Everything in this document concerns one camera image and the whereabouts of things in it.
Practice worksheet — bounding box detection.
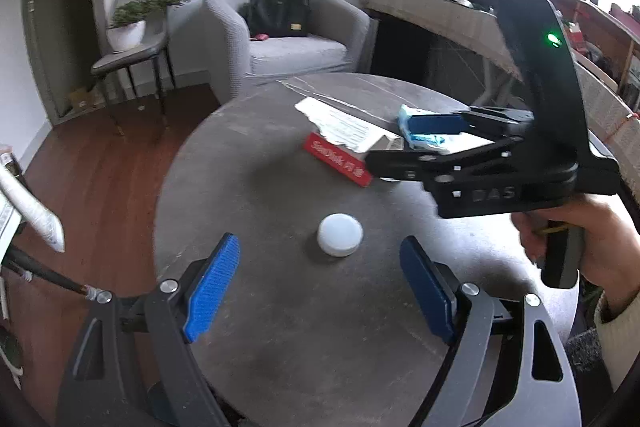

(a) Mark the white round lid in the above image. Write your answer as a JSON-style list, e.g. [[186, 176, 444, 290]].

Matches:
[[317, 213, 363, 258]]

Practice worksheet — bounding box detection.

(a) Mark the dark door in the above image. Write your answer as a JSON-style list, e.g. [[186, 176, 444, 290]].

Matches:
[[23, 0, 100, 122]]

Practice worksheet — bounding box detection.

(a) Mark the black table leg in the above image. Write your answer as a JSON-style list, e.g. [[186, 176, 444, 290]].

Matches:
[[2, 245, 113, 303]]

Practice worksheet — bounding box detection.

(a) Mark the white paper sheet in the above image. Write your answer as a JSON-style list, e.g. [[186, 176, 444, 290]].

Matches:
[[294, 98, 404, 154]]

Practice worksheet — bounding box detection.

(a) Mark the white patterned tablecloth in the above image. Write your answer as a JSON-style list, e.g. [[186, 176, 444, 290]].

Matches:
[[1, 144, 65, 258]]

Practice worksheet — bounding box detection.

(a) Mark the red cardboard box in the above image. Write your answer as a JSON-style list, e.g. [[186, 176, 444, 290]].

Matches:
[[303, 132, 373, 187]]

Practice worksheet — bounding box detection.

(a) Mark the person's right hand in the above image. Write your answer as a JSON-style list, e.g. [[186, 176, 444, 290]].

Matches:
[[511, 195, 639, 317]]

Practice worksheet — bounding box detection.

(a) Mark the blue white tissue pack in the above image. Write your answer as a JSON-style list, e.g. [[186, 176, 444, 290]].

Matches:
[[397, 104, 449, 154]]

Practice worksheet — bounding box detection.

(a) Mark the grey dining chair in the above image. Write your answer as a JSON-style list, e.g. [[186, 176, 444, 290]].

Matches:
[[91, 9, 177, 135]]

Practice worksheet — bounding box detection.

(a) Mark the grey marble tv cabinet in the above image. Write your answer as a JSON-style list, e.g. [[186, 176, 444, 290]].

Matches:
[[364, 0, 523, 82]]

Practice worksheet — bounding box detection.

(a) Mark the potted green plant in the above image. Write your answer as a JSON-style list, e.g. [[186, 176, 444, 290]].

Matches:
[[107, 0, 193, 53]]

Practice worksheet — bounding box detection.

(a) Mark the black handbag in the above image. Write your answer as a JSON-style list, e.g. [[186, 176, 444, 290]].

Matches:
[[247, 0, 311, 38]]

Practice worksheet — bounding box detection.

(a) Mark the small cardboard box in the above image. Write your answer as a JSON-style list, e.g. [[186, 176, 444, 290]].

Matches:
[[68, 87, 103, 112]]

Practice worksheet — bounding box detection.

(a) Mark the round grey coffee table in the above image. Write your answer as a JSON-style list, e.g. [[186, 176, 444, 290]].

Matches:
[[152, 71, 584, 427]]

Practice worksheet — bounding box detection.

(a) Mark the grey armchair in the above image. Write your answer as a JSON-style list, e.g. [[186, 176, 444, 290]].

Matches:
[[201, 0, 370, 104]]

